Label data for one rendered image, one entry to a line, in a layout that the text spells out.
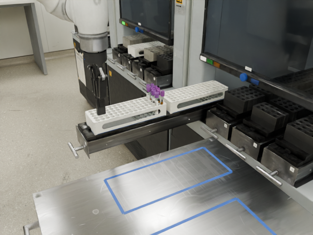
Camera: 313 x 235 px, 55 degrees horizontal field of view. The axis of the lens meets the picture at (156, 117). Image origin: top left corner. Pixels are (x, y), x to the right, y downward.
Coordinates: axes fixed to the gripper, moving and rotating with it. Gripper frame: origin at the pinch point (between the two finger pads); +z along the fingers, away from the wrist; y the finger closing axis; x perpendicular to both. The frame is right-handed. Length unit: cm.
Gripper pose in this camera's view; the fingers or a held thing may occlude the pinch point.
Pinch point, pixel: (100, 105)
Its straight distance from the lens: 109.4
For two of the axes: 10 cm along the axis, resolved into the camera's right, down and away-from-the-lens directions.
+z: 0.0, 8.7, 4.9
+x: -8.7, 2.4, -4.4
